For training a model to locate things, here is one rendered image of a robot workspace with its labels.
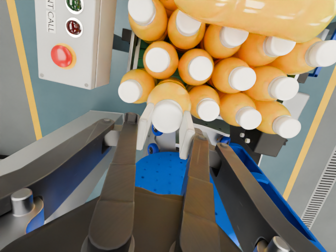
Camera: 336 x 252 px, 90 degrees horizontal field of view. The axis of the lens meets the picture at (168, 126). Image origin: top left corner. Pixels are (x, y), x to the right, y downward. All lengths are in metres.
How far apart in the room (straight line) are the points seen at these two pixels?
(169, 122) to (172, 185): 0.21
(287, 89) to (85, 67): 0.36
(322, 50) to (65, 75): 0.44
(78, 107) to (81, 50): 1.35
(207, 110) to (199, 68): 0.07
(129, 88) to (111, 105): 1.25
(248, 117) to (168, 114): 0.18
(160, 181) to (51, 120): 1.58
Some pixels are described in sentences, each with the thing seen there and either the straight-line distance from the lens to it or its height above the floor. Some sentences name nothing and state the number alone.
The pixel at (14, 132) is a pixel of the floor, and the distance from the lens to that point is 2.17.
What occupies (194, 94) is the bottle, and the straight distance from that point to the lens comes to 0.35.
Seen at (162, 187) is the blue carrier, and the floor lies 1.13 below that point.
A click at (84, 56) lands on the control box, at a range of 0.36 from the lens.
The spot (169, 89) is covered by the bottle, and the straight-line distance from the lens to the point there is 0.25.
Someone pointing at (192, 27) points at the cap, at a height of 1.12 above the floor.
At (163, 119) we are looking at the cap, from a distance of 0.21.
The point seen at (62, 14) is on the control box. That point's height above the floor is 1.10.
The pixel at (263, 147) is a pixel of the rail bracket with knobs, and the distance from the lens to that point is 0.53.
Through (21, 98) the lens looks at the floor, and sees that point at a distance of 1.98.
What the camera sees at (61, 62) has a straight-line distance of 0.37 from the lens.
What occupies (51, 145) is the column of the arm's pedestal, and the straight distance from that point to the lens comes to 1.07.
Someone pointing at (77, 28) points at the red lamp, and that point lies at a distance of 0.35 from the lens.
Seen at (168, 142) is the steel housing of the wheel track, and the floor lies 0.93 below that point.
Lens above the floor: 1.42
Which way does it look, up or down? 69 degrees down
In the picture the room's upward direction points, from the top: 173 degrees counter-clockwise
